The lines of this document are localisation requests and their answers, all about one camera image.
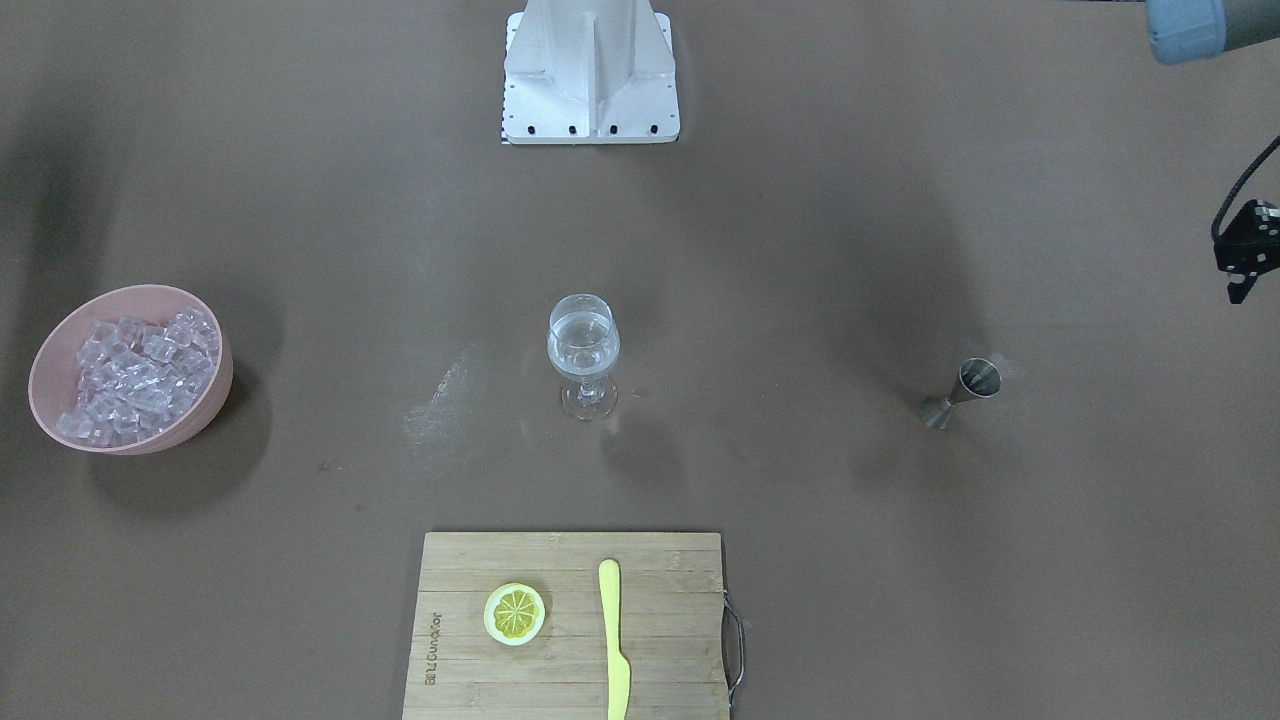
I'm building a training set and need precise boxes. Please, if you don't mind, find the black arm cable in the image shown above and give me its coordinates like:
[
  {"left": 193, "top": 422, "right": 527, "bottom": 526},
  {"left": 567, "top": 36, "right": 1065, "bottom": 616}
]
[{"left": 1211, "top": 135, "right": 1280, "bottom": 241}]

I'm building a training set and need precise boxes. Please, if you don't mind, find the yellow plastic knife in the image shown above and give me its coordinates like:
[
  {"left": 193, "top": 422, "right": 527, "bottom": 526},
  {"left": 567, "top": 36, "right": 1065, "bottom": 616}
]
[{"left": 598, "top": 559, "right": 632, "bottom": 720}]

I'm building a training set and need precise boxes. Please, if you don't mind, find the yellow lemon slice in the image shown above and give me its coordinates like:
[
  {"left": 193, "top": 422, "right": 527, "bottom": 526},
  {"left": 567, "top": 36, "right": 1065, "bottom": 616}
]
[{"left": 483, "top": 583, "right": 547, "bottom": 647}]

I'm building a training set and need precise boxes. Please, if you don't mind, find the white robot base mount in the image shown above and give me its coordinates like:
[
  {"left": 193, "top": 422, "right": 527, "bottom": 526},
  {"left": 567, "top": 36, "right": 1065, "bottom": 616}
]
[{"left": 500, "top": 1, "right": 681, "bottom": 146}]

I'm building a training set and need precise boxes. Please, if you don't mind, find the clear ice cubes pile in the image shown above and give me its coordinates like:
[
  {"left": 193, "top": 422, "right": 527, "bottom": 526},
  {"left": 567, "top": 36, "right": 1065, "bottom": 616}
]
[{"left": 54, "top": 305, "right": 221, "bottom": 448}]

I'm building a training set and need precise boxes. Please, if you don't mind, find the clear wine glass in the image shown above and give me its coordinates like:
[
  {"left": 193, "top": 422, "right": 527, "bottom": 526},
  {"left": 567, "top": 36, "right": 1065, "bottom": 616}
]
[{"left": 547, "top": 293, "right": 621, "bottom": 421}]

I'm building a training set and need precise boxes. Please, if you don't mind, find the pink bowl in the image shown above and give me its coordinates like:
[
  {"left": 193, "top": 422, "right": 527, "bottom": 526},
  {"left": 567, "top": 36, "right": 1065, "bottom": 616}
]
[{"left": 27, "top": 284, "right": 234, "bottom": 456}]

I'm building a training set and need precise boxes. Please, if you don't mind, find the steel double jigger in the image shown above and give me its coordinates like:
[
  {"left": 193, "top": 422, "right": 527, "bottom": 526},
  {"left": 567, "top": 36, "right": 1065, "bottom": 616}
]
[{"left": 918, "top": 357, "right": 1002, "bottom": 430}]

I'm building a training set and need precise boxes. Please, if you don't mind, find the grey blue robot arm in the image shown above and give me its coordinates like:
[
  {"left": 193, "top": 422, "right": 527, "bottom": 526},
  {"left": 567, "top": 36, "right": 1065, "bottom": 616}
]
[{"left": 1146, "top": 1, "right": 1279, "bottom": 305}]

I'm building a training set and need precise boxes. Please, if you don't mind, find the bamboo cutting board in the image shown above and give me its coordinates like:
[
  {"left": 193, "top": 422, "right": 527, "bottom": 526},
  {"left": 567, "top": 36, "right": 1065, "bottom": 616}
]
[{"left": 401, "top": 530, "right": 744, "bottom": 719}]

